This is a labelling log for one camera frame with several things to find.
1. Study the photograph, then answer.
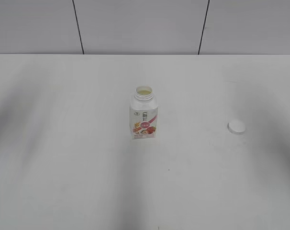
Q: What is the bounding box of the white yili changqing yogurt bottle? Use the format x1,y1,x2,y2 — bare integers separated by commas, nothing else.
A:
129,86,158,139

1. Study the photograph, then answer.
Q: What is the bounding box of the white screw bottle cap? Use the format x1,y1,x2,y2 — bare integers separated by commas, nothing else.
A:
227,119,246,135

